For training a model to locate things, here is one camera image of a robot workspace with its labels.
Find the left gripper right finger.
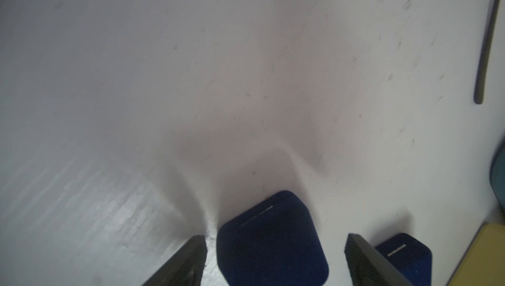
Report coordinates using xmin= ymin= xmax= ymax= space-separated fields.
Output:
xmin=345 ymin=233 xmax=412 ymax=286

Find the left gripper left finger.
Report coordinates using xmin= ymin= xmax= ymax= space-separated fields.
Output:
xmin=143 ymin=235 xmax=207 ymax=286

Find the navy brooch box two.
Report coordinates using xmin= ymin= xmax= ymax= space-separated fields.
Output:
xmin=376 ymin=233 xmax=433 ymax=286

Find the navy brooch box one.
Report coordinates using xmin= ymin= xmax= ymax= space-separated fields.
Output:
xmin=216 ymin=191 xmax=329 ymax=285

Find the yellow bottom drawer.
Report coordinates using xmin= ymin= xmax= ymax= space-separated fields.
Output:
xmin=448 ymin=223 xmax=504 ymax=286

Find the blue tray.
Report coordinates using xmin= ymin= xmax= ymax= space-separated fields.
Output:
xmin=489 ymin=141 xmax=505 ymax=210

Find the black spoon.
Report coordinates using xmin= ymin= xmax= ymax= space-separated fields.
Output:
xmin=473 ymin=0 xmax=501 ymax=105

